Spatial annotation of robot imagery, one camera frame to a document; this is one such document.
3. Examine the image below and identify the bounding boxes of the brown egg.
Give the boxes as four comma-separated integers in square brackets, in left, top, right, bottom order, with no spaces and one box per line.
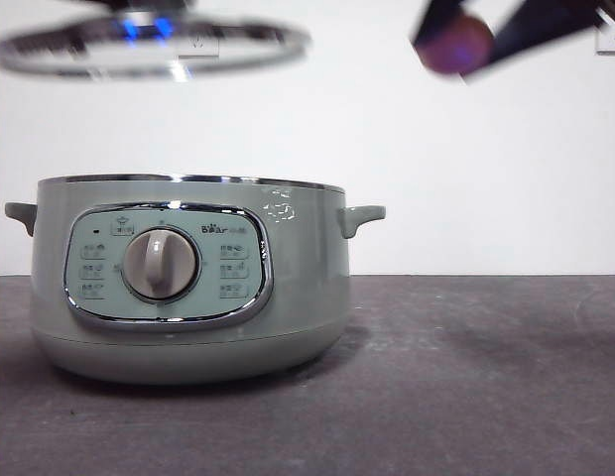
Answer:
[416,14,497,78]

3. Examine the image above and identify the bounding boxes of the glass lid with green knob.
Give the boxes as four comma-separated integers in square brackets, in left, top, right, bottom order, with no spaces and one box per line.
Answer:
[0,0,313,83]

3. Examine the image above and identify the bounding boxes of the pale green electric cooking pot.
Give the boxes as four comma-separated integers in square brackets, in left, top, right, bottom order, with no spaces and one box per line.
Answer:
[3,173,387,386]

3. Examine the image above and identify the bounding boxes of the white wall socket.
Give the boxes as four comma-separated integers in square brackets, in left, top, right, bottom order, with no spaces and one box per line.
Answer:
[595,10,615,55]
[177,29,221,59]

